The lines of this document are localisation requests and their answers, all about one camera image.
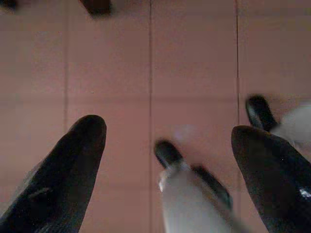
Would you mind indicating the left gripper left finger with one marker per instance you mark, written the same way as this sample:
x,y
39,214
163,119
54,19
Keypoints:
x,y
60,182

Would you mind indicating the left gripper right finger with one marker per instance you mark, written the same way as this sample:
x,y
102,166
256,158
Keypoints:
x,y
274,179

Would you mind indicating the dark wooden furniture leg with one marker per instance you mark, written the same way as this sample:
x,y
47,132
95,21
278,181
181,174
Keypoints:
x,y
97,6

